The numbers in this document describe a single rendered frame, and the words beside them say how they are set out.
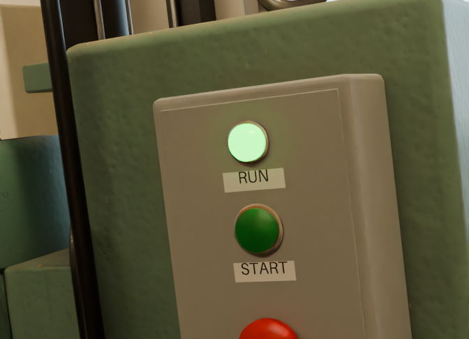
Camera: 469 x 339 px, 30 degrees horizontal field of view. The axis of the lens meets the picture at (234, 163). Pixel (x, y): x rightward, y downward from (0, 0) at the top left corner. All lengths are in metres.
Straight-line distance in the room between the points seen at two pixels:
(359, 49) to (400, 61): 0.02
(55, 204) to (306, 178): 0.31
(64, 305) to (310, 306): 0.23
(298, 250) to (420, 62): 0.11
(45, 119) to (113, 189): 1.72
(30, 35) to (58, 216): 1.58
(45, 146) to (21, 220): 0.06
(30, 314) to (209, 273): 0.22
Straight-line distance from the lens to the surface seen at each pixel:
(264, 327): 0.40
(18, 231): 0.64
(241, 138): 0.39
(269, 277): 0.40
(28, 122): 2.18
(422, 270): 0.44
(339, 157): 0.38
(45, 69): 0.61
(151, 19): 2.24
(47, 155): 0.66
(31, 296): 0.60
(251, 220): 0.39
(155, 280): 0.50
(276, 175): 0.39
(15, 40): 2.19
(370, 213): 0.39
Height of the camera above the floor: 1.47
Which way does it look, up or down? 3 degrees down
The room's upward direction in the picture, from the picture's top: 7 degrees counter-clockwise
